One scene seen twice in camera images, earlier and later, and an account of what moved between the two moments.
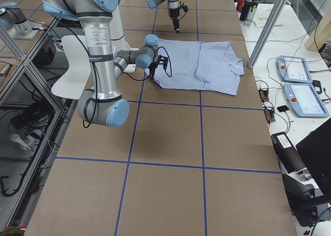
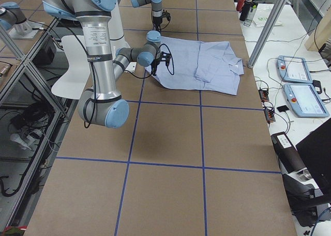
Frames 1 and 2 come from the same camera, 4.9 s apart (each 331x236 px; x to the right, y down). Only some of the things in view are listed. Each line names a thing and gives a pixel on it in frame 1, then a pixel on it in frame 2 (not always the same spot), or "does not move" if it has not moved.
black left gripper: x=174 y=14 -> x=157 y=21
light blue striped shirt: x=194 y=65 does not move
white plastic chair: x=72 y=84 does not move
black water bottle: x=245 y=9 does not move
